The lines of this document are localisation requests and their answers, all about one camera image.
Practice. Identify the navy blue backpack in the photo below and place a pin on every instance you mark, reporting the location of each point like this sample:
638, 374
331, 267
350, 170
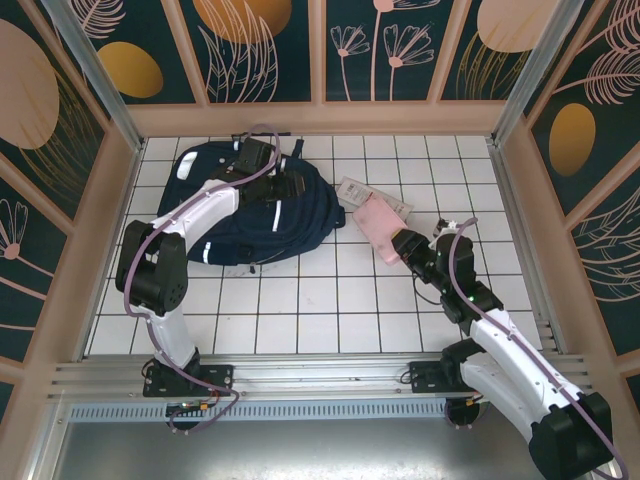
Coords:
300, 220

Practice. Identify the clear packet with barcode label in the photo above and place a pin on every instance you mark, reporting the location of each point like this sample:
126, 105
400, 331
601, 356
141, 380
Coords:
352, 190

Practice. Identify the pink pencil case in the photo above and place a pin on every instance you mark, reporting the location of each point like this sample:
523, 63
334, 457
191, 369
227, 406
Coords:
380, 225

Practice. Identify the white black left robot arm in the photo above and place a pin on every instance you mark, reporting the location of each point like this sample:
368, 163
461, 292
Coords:
200, 210

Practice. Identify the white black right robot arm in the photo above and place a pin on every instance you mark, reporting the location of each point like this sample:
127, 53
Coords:
505, 340

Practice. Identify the grey metal sheet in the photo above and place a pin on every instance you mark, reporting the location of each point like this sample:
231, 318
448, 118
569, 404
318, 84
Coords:
320, 450

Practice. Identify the aluminium side rail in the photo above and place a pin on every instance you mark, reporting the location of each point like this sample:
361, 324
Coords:
510, 200

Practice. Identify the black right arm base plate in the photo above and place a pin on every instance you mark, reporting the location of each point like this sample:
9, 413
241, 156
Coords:
422, 380

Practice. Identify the aluminium mounting rail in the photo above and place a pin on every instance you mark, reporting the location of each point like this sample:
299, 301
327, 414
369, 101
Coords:
320, 372

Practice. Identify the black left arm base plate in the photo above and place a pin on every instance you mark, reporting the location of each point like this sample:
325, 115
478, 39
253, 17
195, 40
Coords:
220, 381

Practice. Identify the aluminium corner post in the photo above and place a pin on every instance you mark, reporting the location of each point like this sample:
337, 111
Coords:
532, 75
102, 85

